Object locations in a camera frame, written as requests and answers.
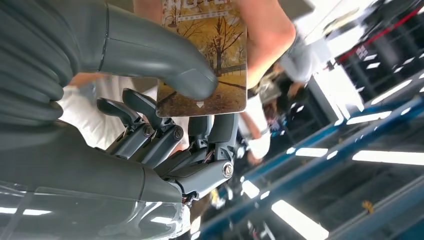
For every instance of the person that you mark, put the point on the person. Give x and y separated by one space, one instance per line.
298 63
82 112

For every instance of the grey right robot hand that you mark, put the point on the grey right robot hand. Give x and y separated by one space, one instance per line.
82 172

